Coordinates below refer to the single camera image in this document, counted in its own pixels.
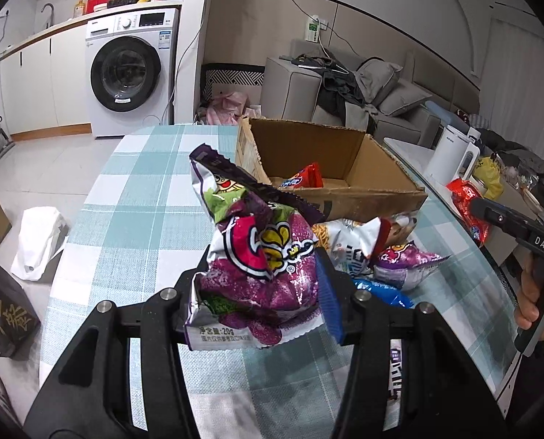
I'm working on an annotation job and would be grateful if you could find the white plastic bag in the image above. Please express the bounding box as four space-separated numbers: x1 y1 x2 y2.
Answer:
11 207 69 281

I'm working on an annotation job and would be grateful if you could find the person's right hand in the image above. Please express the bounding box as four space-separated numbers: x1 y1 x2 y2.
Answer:
514 254 544 339

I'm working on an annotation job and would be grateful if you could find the black gift bag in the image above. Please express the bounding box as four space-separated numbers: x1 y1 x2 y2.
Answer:
0 249 42 358

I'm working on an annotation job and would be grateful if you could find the pile of dark clothes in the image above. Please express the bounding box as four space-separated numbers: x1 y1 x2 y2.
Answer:
292 54 378 125

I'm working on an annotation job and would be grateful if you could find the white kitchen cabinet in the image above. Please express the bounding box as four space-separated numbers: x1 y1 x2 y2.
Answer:
0 32 92 137

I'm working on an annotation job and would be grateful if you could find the white electric kettle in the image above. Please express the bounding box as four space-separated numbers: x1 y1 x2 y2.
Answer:
425 124 480 184

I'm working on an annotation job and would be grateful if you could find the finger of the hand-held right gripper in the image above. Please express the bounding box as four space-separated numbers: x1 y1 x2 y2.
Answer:
471 196 529 239

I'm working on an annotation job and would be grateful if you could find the flat grey cushion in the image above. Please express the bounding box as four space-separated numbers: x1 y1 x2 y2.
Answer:
379 78 432 117

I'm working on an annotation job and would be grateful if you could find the black patterned basket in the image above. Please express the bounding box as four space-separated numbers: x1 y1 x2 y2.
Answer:
201 63 266 101

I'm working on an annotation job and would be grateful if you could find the small red snack packet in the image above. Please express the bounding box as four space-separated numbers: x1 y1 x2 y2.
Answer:
279 162 324 190

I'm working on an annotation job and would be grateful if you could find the blue snack bag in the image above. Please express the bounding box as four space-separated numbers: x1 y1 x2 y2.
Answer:
352 277 414 309

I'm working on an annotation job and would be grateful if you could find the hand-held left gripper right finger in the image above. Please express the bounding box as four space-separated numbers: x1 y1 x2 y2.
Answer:
315 247 510 439

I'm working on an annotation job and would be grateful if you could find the white purple snack packet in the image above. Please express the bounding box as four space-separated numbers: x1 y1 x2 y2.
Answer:
388 338 414 421

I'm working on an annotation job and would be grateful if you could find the small purple snack bag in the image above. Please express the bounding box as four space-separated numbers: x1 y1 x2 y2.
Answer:
373 240 451 291

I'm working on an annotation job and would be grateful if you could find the floor mop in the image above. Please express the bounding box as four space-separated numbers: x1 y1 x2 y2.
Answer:
0 105 16 161

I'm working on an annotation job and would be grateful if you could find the green checked tablecloth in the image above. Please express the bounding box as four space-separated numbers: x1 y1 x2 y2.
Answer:
39 123 520 439

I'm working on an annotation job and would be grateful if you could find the large grey cushion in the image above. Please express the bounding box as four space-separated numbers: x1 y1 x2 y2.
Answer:
356 57 403 106

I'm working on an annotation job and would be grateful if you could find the pink plastic bag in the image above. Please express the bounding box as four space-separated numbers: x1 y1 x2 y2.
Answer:
205 91 250 125

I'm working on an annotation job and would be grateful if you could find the white snack bag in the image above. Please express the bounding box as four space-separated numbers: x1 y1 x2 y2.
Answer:
313 217 394 279

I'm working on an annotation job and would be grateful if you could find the white washing machine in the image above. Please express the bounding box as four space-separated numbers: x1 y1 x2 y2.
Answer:
86 8 181 139

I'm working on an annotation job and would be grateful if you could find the brown snack bag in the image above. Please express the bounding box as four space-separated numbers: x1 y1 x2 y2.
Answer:
382 213 419 248

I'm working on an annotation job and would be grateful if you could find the large purple snack bag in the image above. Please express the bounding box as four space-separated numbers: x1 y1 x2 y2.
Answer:
185 143 341 353

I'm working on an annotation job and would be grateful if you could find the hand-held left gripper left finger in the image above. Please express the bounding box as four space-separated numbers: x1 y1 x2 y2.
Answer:
23 249 209 439

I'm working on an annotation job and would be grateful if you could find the yellow plastic bag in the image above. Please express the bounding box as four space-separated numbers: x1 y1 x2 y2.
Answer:
473 155 503 199

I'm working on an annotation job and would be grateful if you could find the red snack bag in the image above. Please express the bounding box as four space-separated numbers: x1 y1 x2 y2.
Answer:
446 178 492 248

